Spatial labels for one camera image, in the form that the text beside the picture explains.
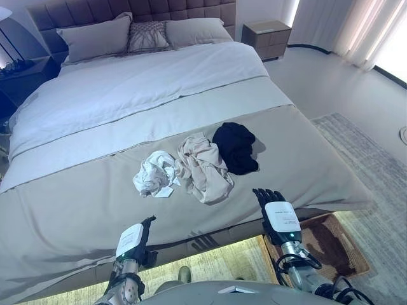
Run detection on dark nightstand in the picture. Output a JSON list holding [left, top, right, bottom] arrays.
[[0, 55, 63, 109]]

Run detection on silver left robot leg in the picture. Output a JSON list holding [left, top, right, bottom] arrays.
[[177, 266, 192, 283]]

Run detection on white sheer curtain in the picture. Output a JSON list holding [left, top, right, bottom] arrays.
[[330, 0, 407, 72]]

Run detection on brown wicker basket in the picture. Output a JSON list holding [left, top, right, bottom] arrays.
[[262, 212, 371, 287]]

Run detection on black garment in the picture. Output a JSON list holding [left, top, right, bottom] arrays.
[[212, 122, 260, 175]]

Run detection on brown wooden nightstand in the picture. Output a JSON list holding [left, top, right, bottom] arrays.
[[240, 20, 292, 62]]

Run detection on white shade lamp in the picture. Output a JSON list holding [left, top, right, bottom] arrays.
[[0, 6, 25, 63]]

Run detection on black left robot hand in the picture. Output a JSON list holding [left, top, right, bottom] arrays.
[[114, 215, 159, 268]]

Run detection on large beige pillow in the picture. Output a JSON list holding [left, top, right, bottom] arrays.
[[56, 11, 134, 64], [164, 17, 235, 50]]

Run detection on beige garment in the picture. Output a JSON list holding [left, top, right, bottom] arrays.
[[174, 132, 235, 205]]

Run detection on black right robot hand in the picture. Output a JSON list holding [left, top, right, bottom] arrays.
[[252, 187, 303, 246]]

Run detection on black tangled objects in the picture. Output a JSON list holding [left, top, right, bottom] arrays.
[[0, 58, 35, 76]]

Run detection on patterned decorative cushion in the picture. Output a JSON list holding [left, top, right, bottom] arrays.
[[127, 21, 171, 53]]

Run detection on white duvet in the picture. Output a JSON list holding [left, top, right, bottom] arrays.
[[0, 41, 295, 194]]

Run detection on grey woven rug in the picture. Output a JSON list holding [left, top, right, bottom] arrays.
[[136, 112, 407, 305]]

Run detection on white garment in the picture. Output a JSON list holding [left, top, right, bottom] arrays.
[[132, 151, 181, 200]]

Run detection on grey robot torso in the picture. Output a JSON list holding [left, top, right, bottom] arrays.
[[152, 279, 319, 305]]

